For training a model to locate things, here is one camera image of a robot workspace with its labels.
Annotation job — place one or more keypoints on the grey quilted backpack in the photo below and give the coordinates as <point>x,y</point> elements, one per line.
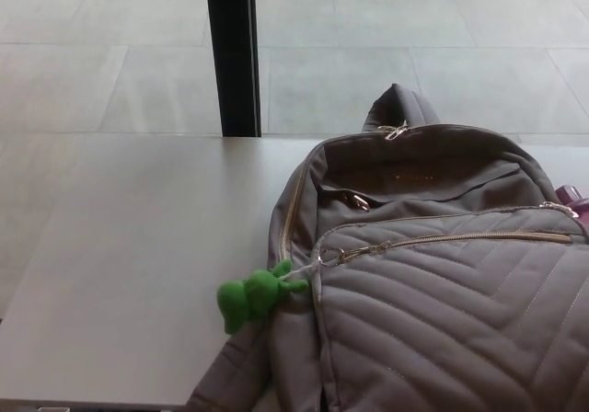
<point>437,315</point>

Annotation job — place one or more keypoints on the black window frame pillar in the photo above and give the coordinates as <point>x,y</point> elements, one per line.
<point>234,53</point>

